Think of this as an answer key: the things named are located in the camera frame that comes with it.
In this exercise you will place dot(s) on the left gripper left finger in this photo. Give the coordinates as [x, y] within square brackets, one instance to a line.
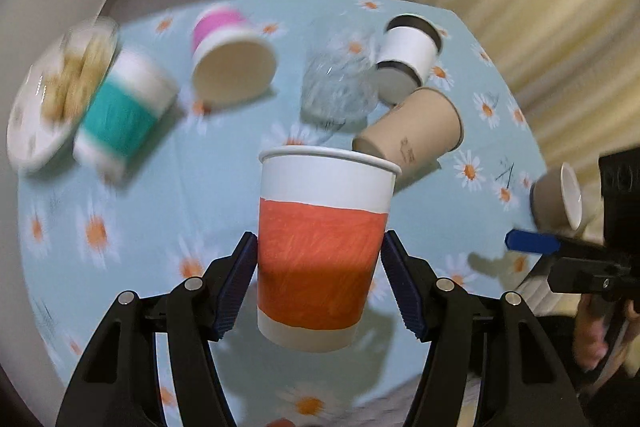
[116, 381]

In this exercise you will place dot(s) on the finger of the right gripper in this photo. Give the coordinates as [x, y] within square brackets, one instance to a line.
[531, 242]

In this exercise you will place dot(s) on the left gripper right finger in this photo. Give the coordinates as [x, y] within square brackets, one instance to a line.
[522, 379]

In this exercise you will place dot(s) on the beige ceramic mug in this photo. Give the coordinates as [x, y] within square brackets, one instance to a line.
[556, 201]

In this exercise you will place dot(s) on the orange banded paper cup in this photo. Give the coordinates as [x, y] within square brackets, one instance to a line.
[322, 216]

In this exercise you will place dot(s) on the brown kraft paper cup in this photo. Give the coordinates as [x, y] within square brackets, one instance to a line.
[414, 133]

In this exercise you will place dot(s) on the black rimmed white cup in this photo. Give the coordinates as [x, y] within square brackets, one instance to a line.
[410, 47]

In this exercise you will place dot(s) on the teal banded paper cup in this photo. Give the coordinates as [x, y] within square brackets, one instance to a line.
[132, 99]

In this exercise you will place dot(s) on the pink banded paper cup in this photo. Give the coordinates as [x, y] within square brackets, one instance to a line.
[232, 62]

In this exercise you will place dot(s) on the person's right hand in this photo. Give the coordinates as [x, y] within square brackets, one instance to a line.
[589, 345]

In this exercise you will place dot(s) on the daisy print blue tablecloth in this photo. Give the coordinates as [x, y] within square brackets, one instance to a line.
[196, 192]

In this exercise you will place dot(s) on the clear glass tumbler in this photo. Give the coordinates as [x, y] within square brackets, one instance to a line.
[340, 54]

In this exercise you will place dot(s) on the cream yellow curtain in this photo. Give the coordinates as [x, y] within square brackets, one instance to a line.
[573, 67]

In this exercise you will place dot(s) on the white plate of snacks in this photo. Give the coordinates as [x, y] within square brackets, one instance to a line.
[57, 92]

